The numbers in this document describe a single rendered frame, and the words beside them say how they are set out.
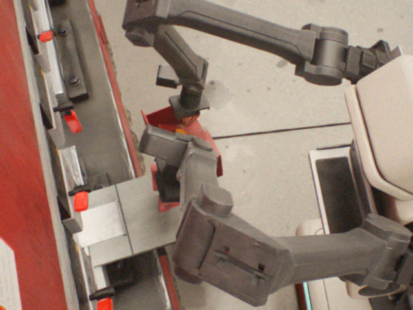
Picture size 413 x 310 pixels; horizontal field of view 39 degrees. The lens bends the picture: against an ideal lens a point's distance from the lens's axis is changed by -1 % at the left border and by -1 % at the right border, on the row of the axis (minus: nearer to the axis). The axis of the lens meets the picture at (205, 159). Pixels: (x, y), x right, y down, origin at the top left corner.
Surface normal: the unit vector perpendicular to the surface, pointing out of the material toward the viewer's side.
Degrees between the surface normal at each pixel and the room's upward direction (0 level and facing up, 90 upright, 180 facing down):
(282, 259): 74
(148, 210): 0
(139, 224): 0
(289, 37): 37
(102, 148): 0
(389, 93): 42
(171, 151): 50
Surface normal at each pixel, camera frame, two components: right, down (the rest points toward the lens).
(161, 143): 0.13, 0.26
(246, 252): -0.33, 0.08
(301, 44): 0.37, -0.06
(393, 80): -0.73, -0.30
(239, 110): -0.08, -0.51
